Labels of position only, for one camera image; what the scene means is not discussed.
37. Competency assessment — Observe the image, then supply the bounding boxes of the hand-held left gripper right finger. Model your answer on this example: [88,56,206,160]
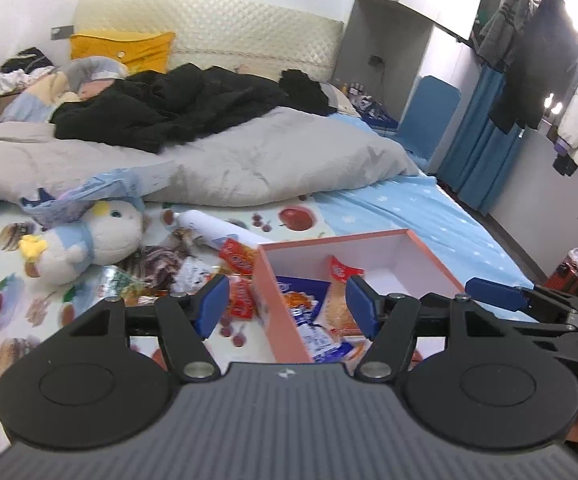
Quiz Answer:
[346,276,512,382]

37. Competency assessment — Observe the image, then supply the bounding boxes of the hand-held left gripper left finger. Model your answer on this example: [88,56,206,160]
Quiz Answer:
[69,274,230,382]

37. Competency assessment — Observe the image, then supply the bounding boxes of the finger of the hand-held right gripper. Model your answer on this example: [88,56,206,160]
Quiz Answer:
[504,323,578,344]
[465,277,578,322]

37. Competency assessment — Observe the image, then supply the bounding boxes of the orange snack packet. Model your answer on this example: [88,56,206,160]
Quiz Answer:
[314,280,370,341]

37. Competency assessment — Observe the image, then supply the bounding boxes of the red white snack packet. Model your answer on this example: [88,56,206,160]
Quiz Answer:
[328,255,364,286]

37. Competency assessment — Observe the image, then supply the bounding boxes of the pink cardboard box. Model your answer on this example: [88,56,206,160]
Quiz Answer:
[251,228,467,363]

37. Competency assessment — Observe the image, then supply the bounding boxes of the blue snack packet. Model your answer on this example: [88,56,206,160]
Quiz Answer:
[275,276,344,363]

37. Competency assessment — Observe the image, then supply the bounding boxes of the dark brown snack packet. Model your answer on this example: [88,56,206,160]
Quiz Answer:
[129,245,184,291]

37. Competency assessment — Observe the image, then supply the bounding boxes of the red yellow snack packet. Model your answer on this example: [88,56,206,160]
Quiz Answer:
[226,277,256,321]

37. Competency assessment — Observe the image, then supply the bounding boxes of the small red foil packet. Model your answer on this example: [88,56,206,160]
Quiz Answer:
[219,238,260,275]

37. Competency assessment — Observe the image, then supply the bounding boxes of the white wrapped tube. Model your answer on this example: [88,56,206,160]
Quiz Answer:
[174,210,264,251]

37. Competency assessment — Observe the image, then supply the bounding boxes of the clear green snack packet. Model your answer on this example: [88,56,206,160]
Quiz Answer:
[91,265,144,306]

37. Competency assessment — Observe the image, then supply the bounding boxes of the light blue bed sheet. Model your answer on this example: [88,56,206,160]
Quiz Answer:
[314,112,540,301]

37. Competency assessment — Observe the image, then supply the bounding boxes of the plush duck toy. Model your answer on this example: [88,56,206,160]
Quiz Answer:
[19,199,144,286]

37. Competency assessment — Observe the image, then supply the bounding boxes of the blue curtain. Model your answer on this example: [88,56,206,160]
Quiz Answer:
[439,67,524,216]

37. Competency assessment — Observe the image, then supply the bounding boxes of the grey duvet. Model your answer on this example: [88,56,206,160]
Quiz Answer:
[0,106,420,208]

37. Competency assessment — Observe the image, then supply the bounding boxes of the blue chair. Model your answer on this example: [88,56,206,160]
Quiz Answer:
[396,75,461,161]

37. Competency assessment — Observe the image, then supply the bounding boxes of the white pillow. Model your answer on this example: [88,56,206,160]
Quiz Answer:
[319,82,357,113]

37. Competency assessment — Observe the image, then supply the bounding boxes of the black jacket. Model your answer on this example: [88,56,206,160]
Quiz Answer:
[50,62,337,153]

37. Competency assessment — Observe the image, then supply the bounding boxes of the black hanging coat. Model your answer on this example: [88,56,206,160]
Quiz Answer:
[489,0,578,133]

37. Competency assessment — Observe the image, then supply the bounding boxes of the black cloth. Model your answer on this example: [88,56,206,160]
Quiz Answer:
[279,68,337,116]

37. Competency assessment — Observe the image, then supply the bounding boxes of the grey hanging jacket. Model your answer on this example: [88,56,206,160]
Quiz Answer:
[479,0,537,68]

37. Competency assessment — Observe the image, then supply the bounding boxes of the yellow pillow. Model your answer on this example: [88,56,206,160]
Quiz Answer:
[70,31,176,75]

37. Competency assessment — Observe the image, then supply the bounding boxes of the pastel patterned blanket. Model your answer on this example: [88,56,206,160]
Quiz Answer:
[0,56,130,123]

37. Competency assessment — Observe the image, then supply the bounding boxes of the cream padded headboard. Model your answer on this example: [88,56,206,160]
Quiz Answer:
[74,0,346,83]

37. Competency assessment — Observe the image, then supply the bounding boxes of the pile of clothes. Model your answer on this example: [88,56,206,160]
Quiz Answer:
[0,47,57,93]

